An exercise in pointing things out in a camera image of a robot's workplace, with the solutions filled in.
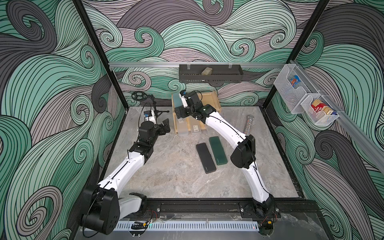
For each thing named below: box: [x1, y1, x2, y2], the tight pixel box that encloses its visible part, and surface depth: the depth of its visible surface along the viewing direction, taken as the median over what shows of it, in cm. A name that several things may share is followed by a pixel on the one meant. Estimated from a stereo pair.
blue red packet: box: [290, 75, 301, 88], surface depth 85 cm
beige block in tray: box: [201, 67, 213, 76], surface depth 93 cm
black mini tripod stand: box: [131, 91, 170, 124], surface depth 96 cm
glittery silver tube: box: [243, 114, 255, 136], surface depth 106 cm
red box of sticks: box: [310, 99, 334, 115], surface depth 67 cm
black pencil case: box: [196, 142, 217, 174], surface depth 93 cm
